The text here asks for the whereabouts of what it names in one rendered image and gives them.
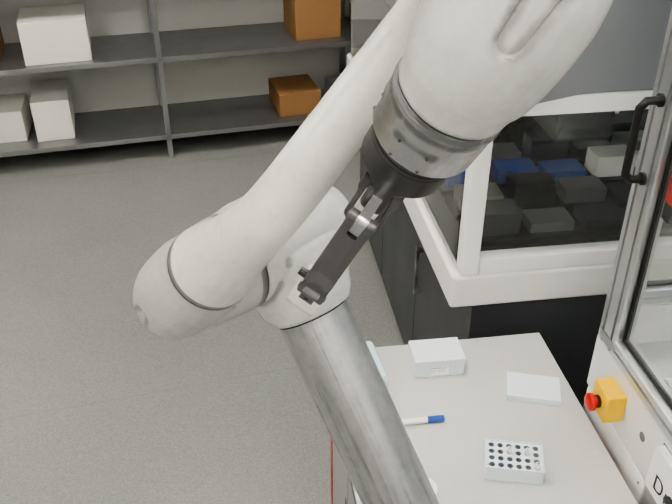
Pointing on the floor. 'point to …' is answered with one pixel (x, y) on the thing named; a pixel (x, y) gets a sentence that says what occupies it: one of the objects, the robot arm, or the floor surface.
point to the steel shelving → (120, 47)
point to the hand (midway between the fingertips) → (336, 251)
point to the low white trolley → (495, 429)
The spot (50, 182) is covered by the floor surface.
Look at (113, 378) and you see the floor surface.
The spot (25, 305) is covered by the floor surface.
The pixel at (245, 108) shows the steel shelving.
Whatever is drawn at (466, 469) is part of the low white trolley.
